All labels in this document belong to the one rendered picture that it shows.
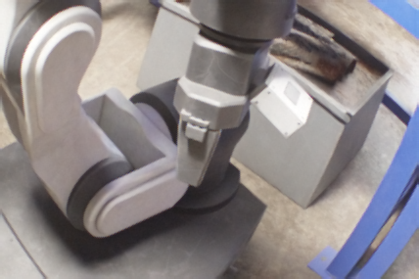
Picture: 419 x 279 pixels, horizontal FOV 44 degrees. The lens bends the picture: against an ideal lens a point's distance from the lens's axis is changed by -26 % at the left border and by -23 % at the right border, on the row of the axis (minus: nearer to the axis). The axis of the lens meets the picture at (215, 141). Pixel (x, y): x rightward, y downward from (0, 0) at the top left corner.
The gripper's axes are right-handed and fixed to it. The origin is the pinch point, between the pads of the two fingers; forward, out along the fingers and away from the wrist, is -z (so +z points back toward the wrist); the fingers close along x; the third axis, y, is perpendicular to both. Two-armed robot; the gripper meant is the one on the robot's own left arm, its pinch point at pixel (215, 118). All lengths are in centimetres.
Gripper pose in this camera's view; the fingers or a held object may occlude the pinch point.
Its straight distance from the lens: 57.5
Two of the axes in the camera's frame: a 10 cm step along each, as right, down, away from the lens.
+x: -3.1, 5.3, -7.9
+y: 9.3, 3.4, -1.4
